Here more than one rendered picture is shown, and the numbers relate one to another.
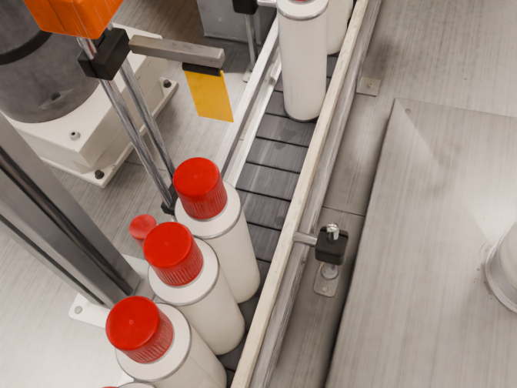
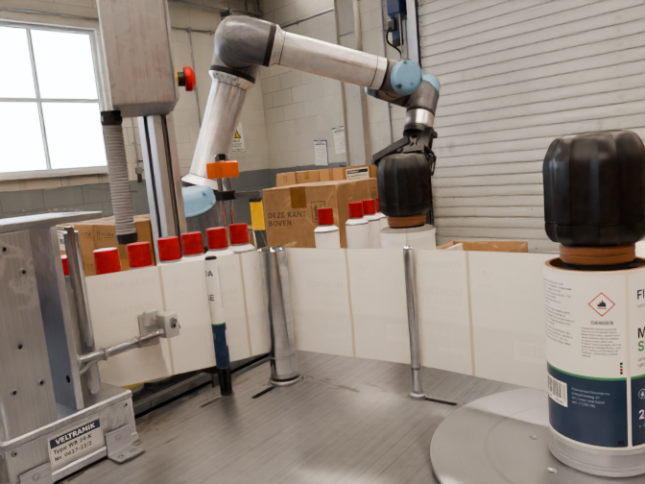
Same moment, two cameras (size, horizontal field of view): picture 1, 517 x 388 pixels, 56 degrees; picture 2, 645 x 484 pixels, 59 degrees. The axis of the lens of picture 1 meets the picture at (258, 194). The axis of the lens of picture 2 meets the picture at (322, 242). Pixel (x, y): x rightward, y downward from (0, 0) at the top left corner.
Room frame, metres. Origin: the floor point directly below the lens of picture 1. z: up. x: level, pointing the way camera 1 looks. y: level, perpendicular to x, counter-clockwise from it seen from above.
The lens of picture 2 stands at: (-0.75, -0.28, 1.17)
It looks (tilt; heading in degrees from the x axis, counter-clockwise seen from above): 8 degrees down; 10
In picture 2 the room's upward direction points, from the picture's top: 5 degrees counter-clockwise
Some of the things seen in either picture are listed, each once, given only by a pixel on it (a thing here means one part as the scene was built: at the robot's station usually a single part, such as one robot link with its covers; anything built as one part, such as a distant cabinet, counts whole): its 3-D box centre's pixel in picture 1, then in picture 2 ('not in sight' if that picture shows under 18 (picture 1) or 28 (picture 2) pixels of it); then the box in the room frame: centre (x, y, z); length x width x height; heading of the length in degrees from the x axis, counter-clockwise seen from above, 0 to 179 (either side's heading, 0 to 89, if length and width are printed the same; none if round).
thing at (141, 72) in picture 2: not in sight; (137, 51); (0.14, 0.16, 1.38); 0.17 x 0.10 x 0.19; 28
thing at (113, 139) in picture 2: not in sight; (119, 178); (0.10, 0.20, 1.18); 0.04 x 0.04 x 0.21
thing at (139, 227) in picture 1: (146, 232); not in sight; (0.28, 0.14, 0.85); 0.03 x 0.03 x 0.03
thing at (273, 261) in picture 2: not in sight; (278, 315); (-0.01, -0.07, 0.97); 0.05 x 0.05 x 0.19
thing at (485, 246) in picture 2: not in sight; (471, 254); (1.08, -0.42, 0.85); 0.30 x 0.26 x 0.04; 153
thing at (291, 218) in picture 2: not in sight; (325, 227); (0.95, 0.02, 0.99); 0.30 x 0.24 x 0.27; 162
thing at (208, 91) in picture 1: (208, 93); (257, 213); (0.25, 0.02, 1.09); 0.03 x 0.01 x 0.06; 63
